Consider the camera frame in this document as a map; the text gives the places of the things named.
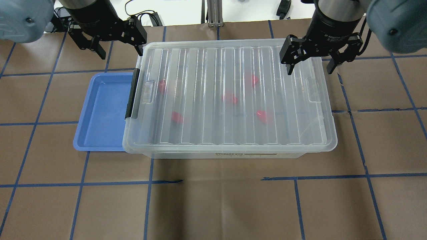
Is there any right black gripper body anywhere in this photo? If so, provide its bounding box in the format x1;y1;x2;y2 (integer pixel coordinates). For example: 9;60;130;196
279;33;363;64

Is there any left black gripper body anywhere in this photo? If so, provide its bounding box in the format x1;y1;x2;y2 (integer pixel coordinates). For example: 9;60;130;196
68;15;147;50

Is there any red block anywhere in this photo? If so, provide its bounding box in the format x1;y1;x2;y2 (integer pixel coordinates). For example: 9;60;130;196
245;74;260;88
256;110;272;124
222;93;239;105
171;111;184;124
157;79;167;95

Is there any clear plastic box lid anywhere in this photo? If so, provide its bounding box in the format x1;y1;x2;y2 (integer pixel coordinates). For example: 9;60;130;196
122;39;338;159

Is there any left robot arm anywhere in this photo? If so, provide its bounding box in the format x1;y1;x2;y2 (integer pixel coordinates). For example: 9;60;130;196
0;0;147;59

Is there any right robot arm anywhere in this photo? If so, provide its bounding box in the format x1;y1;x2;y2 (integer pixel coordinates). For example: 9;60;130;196
280;0;427;75

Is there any blue plastic tray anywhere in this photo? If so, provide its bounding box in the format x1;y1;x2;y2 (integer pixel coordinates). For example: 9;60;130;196
73;72;133;152

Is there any clear plastic storage box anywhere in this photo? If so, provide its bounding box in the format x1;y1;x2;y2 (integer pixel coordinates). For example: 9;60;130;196
142;147;307;159

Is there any black power adapter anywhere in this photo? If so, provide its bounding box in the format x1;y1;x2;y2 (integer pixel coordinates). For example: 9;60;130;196
148;12;163;26

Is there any aluminium frame post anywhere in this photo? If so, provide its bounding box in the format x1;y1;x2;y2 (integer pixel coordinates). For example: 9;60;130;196
206;0;224;27

